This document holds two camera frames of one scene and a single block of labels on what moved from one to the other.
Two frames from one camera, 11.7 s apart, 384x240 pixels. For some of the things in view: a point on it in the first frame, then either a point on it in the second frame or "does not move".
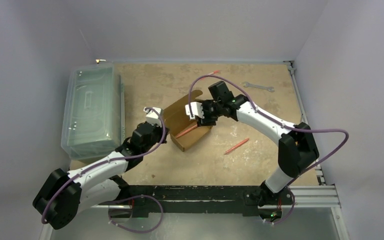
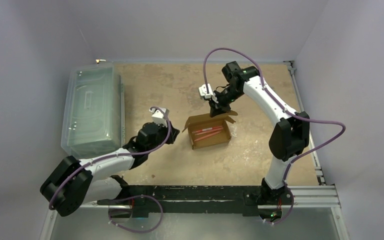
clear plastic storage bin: [94, 119] does not move
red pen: [235, 147] → [208, 135]
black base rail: [144, 200] does not move
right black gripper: [205, 114] → [218, 107]
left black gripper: [160, 130] does not move
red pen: [185, 131] → [208, 131]
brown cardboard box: [184, 132] → [205, 131]
